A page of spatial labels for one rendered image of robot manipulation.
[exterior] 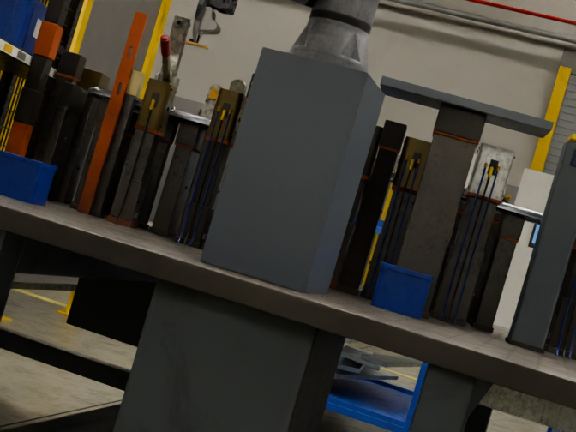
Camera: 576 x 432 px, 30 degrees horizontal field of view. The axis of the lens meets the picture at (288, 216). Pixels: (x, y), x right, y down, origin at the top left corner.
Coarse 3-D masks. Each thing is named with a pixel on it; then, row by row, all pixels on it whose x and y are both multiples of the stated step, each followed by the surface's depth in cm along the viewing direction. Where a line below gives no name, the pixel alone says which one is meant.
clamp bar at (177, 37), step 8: (176, 16) 255; (176, 24) 255; (184, 24) 255; (176, 32) 256; (184, 32) 255; (176, 40) 256; (184, 40) 257; (176, 48) 256; (176, 56) 256; (176, 64) 256; (160, 72) 257; (176, 72) 257; (160, 80) 257
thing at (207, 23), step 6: (204, 12) 271; (210, 12) 270; (204, 18) 270; (210, 18) 270; (198, 24) 270; (204, 24) 270; (210, 24) 270; (216, 24) 270; (198, 30) 270; (204, 30) 270; (210, 30) 270
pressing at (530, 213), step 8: (96, 88) 264; (96, 96) 274; (104, 96) 276; (136, 104) 262; (176, 112) 261; (184, 112) 261; (192, 120) 261; (200, 120) 260; (208, 120) 260; (392, 176) 256; (464, 192) 254; (464, 200) 271; (496, 208) 270; (504, 208) 253; (512, 208) 252; (520, 208) 252; (528, 216) 267; (536, 216) 252
